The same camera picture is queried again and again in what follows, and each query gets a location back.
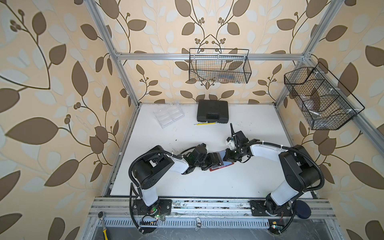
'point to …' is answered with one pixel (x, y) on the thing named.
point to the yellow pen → (205, 123)
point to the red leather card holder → (225, 164)
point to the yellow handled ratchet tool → (101, 215)
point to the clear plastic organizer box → (168, 113)
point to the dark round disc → (303, 211)
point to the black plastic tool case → (213, 110)
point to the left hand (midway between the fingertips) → (218, 159)
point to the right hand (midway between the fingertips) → (224, 159)
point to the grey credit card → (218, 160)
